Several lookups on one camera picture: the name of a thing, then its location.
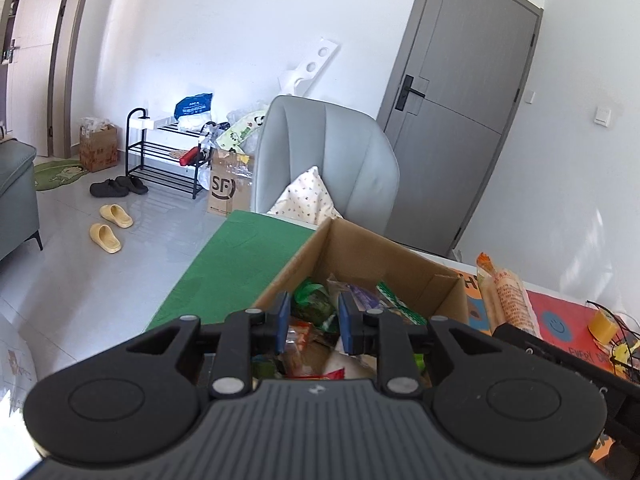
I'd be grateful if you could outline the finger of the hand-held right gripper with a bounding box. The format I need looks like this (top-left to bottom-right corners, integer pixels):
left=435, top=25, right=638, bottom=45
left=492, top=322, right=544, bottom=359

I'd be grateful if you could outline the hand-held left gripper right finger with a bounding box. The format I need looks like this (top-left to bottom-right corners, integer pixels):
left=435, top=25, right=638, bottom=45
left=338, top=291, right=502, bottom=402

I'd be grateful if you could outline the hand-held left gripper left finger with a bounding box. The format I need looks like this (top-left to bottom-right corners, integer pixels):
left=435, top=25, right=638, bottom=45
left=126, top=291, right=293, bottom=402

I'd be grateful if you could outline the clear packet brown snack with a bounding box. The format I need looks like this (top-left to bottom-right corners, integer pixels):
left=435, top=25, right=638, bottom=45
left=283, top=320, right=329, bottom=377

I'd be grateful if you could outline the long white bread pack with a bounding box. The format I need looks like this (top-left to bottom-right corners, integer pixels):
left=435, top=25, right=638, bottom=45
left=327, top=277, right=401, bottom=381

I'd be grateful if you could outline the long orange biscuit pack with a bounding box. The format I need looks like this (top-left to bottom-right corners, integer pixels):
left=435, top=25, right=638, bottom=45
left=475, top=252, right=542, bottom=339

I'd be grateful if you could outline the dark green snack packet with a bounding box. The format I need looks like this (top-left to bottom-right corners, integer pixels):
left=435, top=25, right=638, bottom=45
left=252, top=354, right=286, bottom=379

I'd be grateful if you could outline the green white striped packet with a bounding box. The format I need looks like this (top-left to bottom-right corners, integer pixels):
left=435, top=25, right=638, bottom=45
left=375, top=279, right=430, bottom=326

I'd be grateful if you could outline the colourful cat table mat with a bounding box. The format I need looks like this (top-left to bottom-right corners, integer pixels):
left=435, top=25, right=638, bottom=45
left=145, top=210, right=640, bottom=466

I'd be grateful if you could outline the yellow tape roll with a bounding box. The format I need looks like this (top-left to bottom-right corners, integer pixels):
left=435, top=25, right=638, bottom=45
left=587, top=308, right=619, bottom=346

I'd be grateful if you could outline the white dotted pillow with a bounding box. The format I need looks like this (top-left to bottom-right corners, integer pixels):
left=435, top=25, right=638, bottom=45
left=266, top=165, right=344, bottom=226

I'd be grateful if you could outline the SF cardboard box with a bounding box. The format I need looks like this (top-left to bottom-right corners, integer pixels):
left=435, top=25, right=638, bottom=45
left=207, top=149, right=256, bottom=218

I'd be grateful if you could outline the grey chair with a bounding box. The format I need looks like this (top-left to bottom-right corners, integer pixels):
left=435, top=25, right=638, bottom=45
left=250, top=95, right=401, bottom=238

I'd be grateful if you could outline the grey door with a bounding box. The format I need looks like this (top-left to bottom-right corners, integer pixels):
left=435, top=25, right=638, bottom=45
left=376, top=0, right=544, bottom=257

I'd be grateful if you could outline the green patterned bag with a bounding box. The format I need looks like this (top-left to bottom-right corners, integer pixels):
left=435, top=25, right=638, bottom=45
left=215, top=101, right=271, bottom=153

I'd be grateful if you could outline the yellow slipper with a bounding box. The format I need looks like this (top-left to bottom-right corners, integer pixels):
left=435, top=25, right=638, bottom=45
left=89, top=223, right=122, bottom=254
left=99, top=204, right=134, bottom=229

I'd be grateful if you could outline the black slipper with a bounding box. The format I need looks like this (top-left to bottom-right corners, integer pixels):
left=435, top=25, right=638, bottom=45
left=116, top=176, right=149, bottom=195
left=90, top=179, right=128, bottom=198

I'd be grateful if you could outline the black shoe rack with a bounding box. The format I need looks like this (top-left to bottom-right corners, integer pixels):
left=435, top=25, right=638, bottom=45
left=125, top=108, right=211, bottom=200

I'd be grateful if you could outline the blue white plastic bag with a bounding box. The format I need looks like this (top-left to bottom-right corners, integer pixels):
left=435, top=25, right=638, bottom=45
left=174, top=92, right=215, bottom=132

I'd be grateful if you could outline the brown carton with items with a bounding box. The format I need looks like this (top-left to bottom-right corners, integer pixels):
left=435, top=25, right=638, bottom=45
left=78, top=116, right=119, bottom=173

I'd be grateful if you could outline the white foam board with holes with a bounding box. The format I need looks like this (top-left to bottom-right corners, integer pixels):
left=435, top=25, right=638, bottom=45
left=277, top=37, right=342, bottom=99

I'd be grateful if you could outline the green round rug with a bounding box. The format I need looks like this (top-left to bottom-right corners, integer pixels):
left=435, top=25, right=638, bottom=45
left=34, top=160, right=91, bottom=192

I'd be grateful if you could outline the grey sofa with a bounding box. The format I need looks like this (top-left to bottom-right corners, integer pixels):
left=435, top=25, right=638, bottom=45
left=0, top=140, right=43, bottom=261

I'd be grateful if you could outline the beige door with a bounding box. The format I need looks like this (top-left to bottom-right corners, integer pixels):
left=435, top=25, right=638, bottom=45
left=0, top=0, right=98, bottom=158

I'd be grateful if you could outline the black wire stand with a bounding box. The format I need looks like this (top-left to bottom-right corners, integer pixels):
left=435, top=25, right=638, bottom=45
left=585, top=300, right=640, bottom=377

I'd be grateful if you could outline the black door handle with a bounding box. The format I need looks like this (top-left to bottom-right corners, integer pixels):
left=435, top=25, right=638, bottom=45
left=394, top=75, right=427, bottom=112

